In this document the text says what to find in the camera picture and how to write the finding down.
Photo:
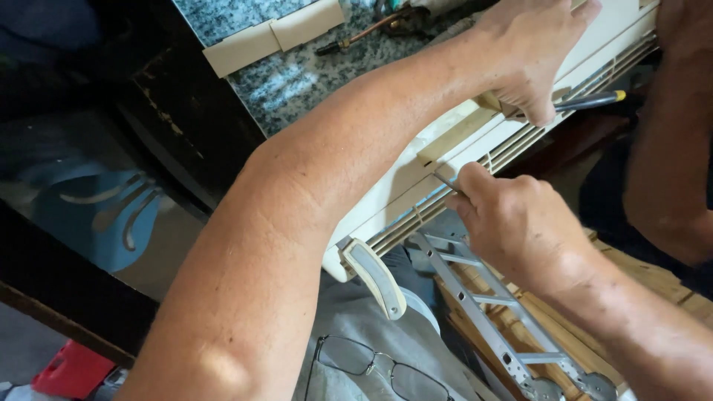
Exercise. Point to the grey screwdriver with yellow end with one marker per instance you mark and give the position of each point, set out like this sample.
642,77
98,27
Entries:
590,100

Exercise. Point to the black framed eyeglasses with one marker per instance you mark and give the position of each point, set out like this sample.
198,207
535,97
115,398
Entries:
383,361

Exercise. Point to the person's grey shirt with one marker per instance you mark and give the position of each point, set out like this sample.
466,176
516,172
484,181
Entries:
356,317

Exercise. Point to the copper pipe with black fitting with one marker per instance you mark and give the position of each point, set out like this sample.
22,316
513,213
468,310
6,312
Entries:
367,32

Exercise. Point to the black wooden cabinet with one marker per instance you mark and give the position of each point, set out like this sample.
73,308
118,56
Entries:
184,117

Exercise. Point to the cream air conditioner unit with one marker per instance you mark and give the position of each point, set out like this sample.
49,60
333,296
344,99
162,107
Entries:
607,39

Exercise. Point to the thin metal rod tool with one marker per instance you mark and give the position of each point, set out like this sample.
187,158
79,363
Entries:
447,182

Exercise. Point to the aluminium ladder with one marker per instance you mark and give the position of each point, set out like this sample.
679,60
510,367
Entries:
473,314

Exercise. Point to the cream plastic cover panel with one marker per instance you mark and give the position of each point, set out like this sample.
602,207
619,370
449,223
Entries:
239,51
306,23

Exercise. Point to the red plastic stool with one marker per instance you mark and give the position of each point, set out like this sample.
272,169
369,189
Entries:
72,370

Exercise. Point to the person's right hand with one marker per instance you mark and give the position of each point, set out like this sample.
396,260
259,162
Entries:
523,228

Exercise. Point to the cream grey side cover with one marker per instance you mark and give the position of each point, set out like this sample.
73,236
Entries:
376,278

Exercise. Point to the person's left hand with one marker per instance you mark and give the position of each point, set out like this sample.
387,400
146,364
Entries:
518,50

